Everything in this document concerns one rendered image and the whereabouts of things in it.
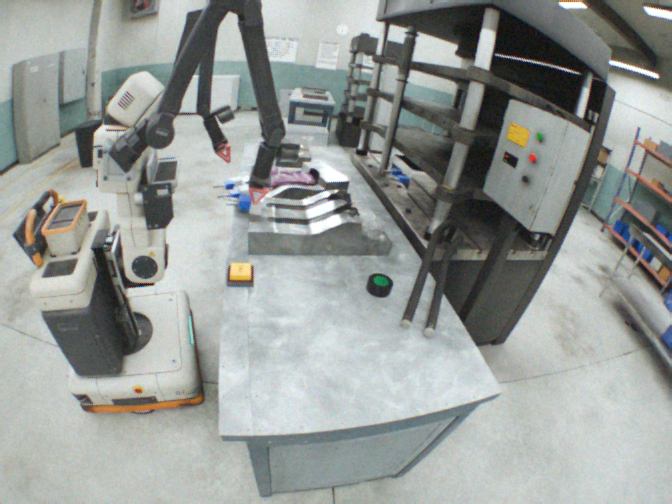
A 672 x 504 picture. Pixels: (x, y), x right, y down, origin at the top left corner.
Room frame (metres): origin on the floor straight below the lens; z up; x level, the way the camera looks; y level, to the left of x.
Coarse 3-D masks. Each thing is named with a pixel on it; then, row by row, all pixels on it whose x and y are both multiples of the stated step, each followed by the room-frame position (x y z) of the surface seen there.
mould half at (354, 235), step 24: (264, 216) 0.95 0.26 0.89; (288, 216) 0.99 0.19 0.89; (312, 216) 1.01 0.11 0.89; (336, 216) 0.98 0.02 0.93; (360, 216) 1.15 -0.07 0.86; (264, 240) 0.86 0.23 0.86; (288, 240) 0.88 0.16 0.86; (312, 240) 0.91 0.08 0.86; (336, 240) 0.93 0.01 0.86; (360, 240) 0.96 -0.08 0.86; (384, 240) 0.99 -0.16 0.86
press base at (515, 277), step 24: (408, 240) 1.29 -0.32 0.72; (432, 264) 1.15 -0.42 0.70; (456, 264) 1.19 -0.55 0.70; (480, 264) 1.23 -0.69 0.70; (504, 264) 1.28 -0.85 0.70; (528, 264) 1.35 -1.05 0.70; (456, 288) 1.21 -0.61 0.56; (504, 288) 1.32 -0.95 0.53; (456, 312) 1.23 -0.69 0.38; (480, 312) 1.29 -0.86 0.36; (504, 312) 1.35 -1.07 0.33; (480, 336) 1.33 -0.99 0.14
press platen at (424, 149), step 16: (368, 128) 2.24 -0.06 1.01; (384, 128) 2.19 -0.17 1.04; (400, 128) 2.34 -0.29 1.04; (400, 144) 1.83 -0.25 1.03; (416, 144) 1.89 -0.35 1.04; (432, 144) 2.02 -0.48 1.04; (448, 144) 2.18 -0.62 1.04; (416, 160) 1.61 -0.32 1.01; (432, 160) 1.59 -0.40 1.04; (448, 160) 1.68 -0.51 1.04; (480, 160) 1.94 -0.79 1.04; (432, 176) 1.43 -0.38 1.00; (464, 176) 1.44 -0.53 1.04; (480, 176) 1.53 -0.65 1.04; (448, 192) 1.16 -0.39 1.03; (464, 192) 1.21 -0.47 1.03; (480, 192) 1.30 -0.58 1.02
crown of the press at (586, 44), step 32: (384, 0) 2.25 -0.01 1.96; (416, 0) 1.75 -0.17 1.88; (448, 0) 1.45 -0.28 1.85; (480, 0) 1.20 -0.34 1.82; (512, 0) 1.16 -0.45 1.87; (544, 0) 1.21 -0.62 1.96; (448, 32) 2.09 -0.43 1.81; (480, 32) 1.73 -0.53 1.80; (512, 32) 1.44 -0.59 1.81; (544, 32) 1.22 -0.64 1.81; (576, 32) 1.28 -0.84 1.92; (576, 64) 1.42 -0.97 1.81; (608, 64) 1.38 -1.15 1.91
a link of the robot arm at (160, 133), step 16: (208, 0) 0.73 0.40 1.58; (224, 0) 0.71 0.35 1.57; (240, 0) 0.73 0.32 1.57; (208, 16) 0.71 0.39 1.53; (224, 16) 0.73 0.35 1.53; (192, 32) 0.71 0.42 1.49; (208, 32) 0.72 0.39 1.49; (192, 48) 0.70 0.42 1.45; (176, 64) 0.70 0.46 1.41; (192, 64) 0.71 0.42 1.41; (176, 80) 0.70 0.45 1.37; (176, 96) 0.70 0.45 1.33; (160, 112) 0.68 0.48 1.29; (176, 112) 0.70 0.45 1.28; (160, 128) 0.67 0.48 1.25; (160, 144) 0.67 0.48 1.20
